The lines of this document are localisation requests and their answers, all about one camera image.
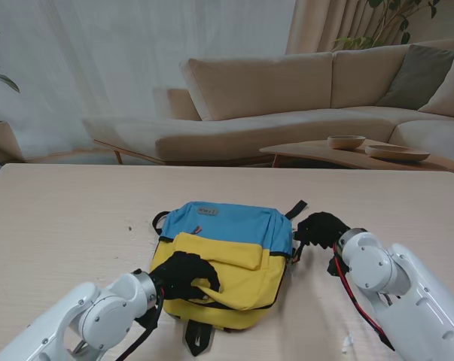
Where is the grey sofa cushion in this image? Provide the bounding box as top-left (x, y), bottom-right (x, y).
top-left (375, 44), bottom-right (454, 110)

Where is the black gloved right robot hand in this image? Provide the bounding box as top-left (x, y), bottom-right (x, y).
top-left (294, 211), bottom-right (351, 250)

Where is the red black right arm cable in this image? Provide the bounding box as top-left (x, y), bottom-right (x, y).
top-left (332, 242), bottom-right (396, 353)

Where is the blue and yellow school bag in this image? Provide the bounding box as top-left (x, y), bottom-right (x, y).
top-left (150, 199), bottom-right (309, 357)

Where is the tall green leafy plant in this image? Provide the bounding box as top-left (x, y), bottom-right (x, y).
top-left (331, 0), bottom-right (442, 52)

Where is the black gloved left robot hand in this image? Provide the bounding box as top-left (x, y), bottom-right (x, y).
top-left (149, 251), bottom-right (222, 302)

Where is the white sheer curtain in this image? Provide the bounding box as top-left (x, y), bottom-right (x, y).
top-left (0, 0), bottom-right (297, 162)

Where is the beige plant pot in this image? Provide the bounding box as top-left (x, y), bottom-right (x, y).
top-left (0, 120), bottom-right (24, 163)

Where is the beige sofa cushion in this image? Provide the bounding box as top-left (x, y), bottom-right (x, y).
top-left (418, 53), bottom-right (454, 121)

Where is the red black left arm cable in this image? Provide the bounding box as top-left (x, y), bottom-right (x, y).
top-left (113, 285), bottom-right (166, 361)

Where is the red black arm cable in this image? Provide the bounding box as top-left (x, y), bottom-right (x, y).
top-left (332, 242), bottom-right (396, 353)
top-left (113, 285), bottom-right (166, 361)

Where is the beige corner sofa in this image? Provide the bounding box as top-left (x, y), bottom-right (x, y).
top-left (82, 39), bottom-right (454, 166)

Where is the wooden coffee table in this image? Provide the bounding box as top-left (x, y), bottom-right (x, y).
top-left (259, 138), bottom-right (454, 177)

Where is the beige pleated curtain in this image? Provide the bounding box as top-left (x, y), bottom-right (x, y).
top-left (285, 0), bottom-right (454, 56)

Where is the wide shallow wooden bowl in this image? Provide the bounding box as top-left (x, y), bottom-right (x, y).
top-left (364, 144), bottom-right (431, 162)

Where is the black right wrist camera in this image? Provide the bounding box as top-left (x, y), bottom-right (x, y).
top-left (326, 257), bottom-right (343, 278)

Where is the green plant with long leaves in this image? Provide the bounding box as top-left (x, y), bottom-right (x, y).
top-left (0, 22), bottom-right (20, 93)

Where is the small deep wooden bowl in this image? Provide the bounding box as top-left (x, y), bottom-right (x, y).
top-left (327, 135), bottom-right (367, 150)

